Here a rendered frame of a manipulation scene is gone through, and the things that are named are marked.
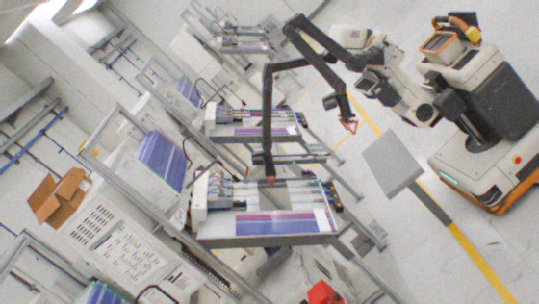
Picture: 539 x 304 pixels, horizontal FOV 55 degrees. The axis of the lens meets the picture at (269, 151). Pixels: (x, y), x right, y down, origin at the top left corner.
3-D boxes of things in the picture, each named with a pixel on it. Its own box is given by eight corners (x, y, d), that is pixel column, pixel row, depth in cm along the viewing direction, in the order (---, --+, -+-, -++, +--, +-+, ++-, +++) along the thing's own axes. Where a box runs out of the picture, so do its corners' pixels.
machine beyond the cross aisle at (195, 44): (299, 71, 814) (213, -20, 755) (307, 84, 738) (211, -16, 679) (239, 129, 843) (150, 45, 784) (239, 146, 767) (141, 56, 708)
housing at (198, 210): (210, 190, 320) (209, 170, 315) (207, 232, 275) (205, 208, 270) (197, 191, 320) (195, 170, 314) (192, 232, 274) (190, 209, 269)
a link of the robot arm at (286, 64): (261, 63, 284) (258, 62, 294) (265, 88, 288) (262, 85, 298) (338, 49, 290) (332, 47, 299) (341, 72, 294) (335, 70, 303)
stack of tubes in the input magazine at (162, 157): (188, 156, 309) (154, 126, 301) (180, 194, 262) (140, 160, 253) (173, 169, 312) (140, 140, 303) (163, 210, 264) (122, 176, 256)
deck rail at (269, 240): (337, 241, 263) (338, 231, 260) (338, 243, 261) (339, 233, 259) (196, 247, 258) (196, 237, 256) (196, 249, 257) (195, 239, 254)
